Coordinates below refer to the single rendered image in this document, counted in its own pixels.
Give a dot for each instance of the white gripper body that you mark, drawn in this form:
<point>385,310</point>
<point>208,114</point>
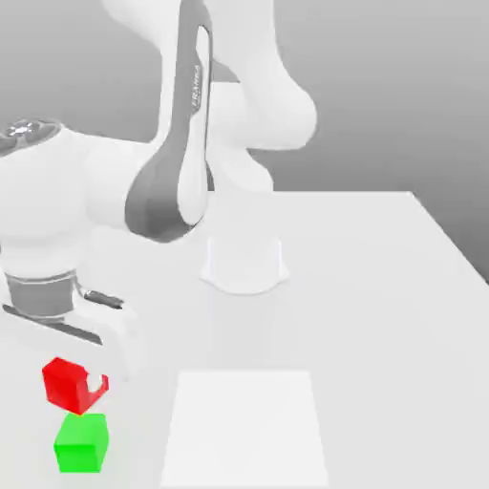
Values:
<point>57,344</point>

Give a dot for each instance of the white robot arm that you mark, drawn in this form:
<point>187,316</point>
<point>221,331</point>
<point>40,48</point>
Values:
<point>229,114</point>

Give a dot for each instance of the small red cube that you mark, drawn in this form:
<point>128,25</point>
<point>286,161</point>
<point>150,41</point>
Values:
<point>63,386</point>

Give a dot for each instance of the small green cube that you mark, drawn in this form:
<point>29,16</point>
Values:
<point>80,445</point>

